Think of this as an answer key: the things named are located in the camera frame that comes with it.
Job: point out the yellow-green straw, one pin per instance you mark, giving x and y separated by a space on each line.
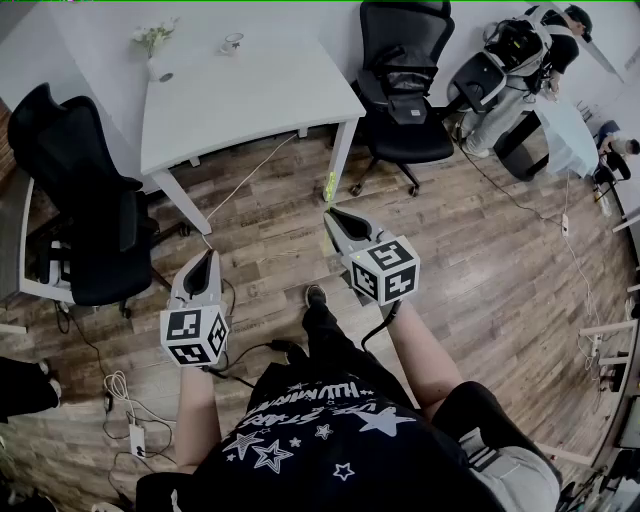
330 186

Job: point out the person's black trouser leg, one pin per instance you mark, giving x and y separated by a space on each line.
335 345

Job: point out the black backpack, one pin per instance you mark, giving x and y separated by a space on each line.
407 85

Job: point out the grey round chair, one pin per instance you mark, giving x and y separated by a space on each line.
477 80

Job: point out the grey desk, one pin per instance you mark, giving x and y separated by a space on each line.
12 230

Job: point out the white table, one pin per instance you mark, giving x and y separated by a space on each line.
250 100

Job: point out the black star print shirt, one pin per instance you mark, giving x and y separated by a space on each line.
325 450

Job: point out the white cup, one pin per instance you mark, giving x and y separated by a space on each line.
232 44

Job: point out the grey striped waist bag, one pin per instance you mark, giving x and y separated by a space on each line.
515 475

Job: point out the person's black shoe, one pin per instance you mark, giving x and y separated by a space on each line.
316 295

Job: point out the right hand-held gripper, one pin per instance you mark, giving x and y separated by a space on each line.
385 272

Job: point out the person's left forearm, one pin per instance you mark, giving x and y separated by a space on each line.
197 415

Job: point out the white vase with white flowers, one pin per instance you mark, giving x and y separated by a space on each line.
156 64

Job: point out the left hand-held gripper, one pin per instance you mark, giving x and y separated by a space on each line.
192 325

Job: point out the light blue covered table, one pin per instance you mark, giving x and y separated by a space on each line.
570 135

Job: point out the person's right forearm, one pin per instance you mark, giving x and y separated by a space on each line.
425 350

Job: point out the black pedestal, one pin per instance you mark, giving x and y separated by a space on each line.
522 150

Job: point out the small white power strip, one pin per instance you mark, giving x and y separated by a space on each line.
565 224

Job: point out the cluttered workbench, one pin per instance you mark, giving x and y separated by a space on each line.
625 480

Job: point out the black mesh office chair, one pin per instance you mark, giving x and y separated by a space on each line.
405 140

